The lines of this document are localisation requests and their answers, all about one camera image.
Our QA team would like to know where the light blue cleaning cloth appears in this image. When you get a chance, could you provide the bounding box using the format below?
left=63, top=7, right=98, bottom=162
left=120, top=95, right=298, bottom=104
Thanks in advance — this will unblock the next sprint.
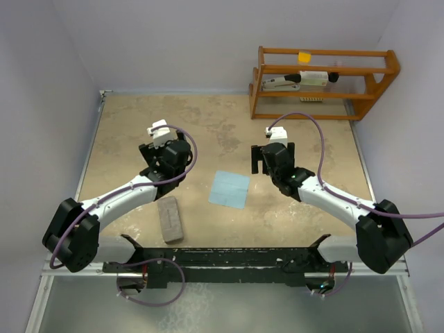
left=208, top=171, right=250, bottom=210

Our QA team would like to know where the grey-brown glasses case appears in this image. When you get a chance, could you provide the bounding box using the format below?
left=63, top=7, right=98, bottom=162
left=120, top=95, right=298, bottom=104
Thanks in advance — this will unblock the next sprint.
left=157, top=196, right=184, bottom=244

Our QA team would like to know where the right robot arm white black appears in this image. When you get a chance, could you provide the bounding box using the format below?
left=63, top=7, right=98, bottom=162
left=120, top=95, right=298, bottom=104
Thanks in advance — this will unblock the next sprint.
left=251, top=142, right=413, bottom=274

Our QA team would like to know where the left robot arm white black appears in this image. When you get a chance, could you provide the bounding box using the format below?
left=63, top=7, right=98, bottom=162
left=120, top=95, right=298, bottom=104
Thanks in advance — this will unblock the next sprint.
left=42, top=125, right=198, bottom=273

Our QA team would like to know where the staples strip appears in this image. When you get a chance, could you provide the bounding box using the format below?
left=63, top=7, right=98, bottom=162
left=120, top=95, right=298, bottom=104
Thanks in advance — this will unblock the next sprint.
left=300, top=97, right=324, bottom=103

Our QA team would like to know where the wooden shelf rack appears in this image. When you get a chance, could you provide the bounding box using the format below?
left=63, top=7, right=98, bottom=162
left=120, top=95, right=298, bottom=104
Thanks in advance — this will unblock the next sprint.
left=248, top=46, right=401, bottom=121

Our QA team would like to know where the white stapler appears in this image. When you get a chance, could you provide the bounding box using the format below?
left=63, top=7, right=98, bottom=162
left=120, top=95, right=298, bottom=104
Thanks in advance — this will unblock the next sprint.
left=262, top=74, right=301, bottom=92

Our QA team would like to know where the white red box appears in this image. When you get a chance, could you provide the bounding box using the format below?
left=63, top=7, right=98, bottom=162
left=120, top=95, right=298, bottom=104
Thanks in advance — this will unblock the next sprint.
left=300, top=71, right=329, bottom=87

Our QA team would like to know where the black round knob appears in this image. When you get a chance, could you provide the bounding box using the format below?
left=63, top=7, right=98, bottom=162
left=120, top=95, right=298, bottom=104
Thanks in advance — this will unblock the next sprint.
left=328, top=72, right=339, bottom=83

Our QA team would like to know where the yellow sticky note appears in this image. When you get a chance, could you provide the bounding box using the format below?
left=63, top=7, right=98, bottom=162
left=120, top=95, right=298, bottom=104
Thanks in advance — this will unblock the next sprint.
left=298, top=51, right=311, bottom=65

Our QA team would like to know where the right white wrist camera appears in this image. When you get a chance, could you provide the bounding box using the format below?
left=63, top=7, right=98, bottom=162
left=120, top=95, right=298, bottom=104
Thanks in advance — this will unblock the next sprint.
left=265, top=126, right=288, bottom=146

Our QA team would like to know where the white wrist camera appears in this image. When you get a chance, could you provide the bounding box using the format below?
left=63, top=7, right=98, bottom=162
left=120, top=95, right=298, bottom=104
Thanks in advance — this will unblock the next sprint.
left=265, top=126, right=288, bottom=146
left=147, top=119, right=174, bottom=148

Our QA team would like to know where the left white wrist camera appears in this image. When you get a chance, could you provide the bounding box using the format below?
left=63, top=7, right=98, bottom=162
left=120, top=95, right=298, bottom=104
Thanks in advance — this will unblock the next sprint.
left=147, top=119, right=174, bottom=148

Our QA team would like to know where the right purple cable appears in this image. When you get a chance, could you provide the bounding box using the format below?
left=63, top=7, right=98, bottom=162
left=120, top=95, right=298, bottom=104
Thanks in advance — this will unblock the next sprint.
left=266, top=112, right=444, bottom=300

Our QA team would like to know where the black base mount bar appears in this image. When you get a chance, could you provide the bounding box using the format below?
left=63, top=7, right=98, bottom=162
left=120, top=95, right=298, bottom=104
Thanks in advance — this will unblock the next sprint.
left=103, top=236, right=348, bottom=289

